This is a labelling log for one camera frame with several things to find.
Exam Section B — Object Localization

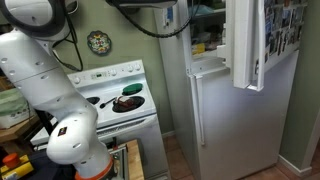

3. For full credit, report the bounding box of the white upper fridge door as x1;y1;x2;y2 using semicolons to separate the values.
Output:
216;0;308;93

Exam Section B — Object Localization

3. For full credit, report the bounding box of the white fridge door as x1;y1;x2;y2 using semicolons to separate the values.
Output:
216;0;308;93
188;49;300;180

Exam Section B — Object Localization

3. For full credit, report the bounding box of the white lower fridge door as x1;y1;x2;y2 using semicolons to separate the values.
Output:
188;49;300;180

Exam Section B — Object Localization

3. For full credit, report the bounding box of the black stove burner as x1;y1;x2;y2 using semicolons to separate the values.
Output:
111;95;146;114
85;96;101;105

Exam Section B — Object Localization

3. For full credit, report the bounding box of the green leaf-shaped lid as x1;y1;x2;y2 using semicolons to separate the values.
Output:
121;82;144;96

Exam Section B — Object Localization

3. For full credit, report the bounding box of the white refrigerator cabinet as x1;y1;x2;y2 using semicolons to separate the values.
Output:
153;0;301;180

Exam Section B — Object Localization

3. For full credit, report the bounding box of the brown sauce bottle white cap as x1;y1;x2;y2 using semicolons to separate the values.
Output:
116;95;136;111

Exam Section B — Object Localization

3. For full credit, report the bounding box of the white electric stove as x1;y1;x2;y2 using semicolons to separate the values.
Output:
29;59;171;180

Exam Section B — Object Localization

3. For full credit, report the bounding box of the black spoon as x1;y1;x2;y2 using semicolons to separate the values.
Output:
99;97;118;110

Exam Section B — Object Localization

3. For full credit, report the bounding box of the yellow food package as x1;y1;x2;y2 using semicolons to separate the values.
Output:
191;43;206;56

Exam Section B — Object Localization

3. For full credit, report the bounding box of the wooden robot mounting board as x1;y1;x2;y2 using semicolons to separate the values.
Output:
124;139;145;180

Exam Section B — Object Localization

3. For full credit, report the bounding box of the blue paper note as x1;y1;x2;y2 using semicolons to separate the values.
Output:
166;6;174;23

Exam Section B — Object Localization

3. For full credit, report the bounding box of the photo magnet cluster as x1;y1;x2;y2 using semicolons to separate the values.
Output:
263;0;308;64

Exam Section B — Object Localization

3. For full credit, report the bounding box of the dark blue storage box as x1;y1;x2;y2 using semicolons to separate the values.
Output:
19;149;78;180

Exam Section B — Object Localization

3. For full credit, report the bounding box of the white bin with green lid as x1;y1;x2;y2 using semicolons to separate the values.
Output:
0;88;33;130

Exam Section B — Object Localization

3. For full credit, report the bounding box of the wooden side table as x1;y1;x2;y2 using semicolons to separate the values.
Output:
0;114;42;158

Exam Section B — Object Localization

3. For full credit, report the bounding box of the red yellow emergency stop button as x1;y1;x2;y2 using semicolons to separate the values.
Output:
0;152;35;180

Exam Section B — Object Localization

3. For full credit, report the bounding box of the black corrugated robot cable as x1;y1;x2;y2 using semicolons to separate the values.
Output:
111;0;203;39

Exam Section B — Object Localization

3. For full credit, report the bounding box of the colourful decorative wall plate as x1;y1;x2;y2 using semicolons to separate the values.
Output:
86;30;113;57

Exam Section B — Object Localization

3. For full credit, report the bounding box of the aluminium profile frame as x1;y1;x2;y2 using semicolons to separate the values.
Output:
106;143;130;180

